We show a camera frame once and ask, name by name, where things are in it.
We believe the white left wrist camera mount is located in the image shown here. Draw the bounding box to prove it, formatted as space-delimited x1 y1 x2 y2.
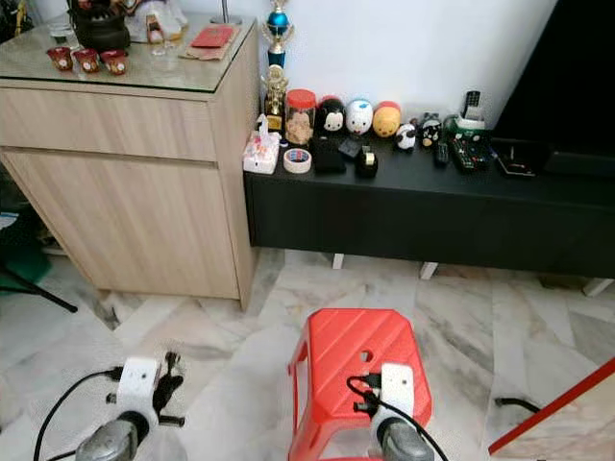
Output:
117 356 162 430

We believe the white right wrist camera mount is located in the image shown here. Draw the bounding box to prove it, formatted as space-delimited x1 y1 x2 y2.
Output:
374 362 415 443

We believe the cordless phone on cradle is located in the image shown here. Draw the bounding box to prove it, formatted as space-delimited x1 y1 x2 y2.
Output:
453 89 488 132

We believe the green bag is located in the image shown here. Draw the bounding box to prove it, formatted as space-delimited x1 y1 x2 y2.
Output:
0 215 50 285

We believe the light wooden cabinet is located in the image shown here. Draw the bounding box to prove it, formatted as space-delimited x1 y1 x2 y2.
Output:
0 14 258 310

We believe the red envelope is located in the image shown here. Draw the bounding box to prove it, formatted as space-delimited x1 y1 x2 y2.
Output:
189 24 238 50

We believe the large black remote control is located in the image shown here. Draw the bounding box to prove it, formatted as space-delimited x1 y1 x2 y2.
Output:
450 139 490 174

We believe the black stand leg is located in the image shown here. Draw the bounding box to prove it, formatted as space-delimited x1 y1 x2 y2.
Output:
0 263 79 315

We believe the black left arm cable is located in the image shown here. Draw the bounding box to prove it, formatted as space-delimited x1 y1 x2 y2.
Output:
34 367 126 461

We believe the small black pouch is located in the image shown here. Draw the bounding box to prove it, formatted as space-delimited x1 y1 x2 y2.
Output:
336 136 364 160

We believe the small panda figurine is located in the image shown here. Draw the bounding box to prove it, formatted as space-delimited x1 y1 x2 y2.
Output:
395 122 418 152

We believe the red plastic stool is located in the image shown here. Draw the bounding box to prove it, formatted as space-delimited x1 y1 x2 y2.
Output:
288 307 433 461

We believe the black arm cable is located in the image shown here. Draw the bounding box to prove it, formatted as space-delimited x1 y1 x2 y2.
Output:
34 367 126 461
346 373 450 461

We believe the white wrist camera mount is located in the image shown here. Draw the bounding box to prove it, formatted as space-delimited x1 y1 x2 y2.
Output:
374 362 415 443
117 356 162 430

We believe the orange round figure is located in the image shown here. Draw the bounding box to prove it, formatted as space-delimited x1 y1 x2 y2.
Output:
372 100 403 139

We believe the white tape roll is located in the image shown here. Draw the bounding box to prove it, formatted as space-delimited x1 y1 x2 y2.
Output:
282 146 313 176

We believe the white pink tissue box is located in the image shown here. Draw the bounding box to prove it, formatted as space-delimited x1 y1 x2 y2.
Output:
242 114 282 177

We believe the clear jar with red lid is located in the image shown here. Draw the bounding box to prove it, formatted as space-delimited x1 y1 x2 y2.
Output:
285 88 319 146

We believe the black low TV console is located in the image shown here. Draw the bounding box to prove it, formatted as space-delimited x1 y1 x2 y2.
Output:
243 133 615 297

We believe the white and blue round figure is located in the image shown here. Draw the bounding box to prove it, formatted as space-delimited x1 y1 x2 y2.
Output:
345 98 375 136

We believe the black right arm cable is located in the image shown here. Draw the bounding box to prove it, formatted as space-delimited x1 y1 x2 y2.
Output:
346 373 450 461

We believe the black tape dispenser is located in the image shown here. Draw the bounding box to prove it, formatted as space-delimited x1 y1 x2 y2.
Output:
354 145 381 181

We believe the black television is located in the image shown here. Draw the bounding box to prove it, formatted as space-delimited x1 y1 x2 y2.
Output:
490 0 615 176

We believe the black round pot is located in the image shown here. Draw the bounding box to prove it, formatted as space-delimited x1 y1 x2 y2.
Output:
66 0 133 53

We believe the black wallet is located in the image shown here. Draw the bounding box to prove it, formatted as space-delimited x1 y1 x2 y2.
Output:
309 137 349 177

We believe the small black remote control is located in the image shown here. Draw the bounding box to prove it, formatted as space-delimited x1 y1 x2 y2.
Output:
431 139 452 170

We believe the red straight bar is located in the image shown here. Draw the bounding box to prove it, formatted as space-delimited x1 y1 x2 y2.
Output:
488 356 615 456

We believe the black panda round figure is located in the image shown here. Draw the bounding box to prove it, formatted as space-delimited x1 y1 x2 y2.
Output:
315 96 347 134

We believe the small gold trophy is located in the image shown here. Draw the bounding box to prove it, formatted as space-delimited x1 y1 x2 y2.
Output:
260 65 290 134

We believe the black floor cable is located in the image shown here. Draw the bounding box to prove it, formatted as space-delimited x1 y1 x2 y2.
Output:
494 395 545 417

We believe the black and white figurine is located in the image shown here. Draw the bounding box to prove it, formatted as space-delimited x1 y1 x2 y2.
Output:
418 112 444 149

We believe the blue and gold trophy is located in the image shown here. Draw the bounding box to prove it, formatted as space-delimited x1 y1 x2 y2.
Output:
261 0 295 70

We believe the flat black tray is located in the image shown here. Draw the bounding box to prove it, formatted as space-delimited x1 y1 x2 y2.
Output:
491 141 538 179

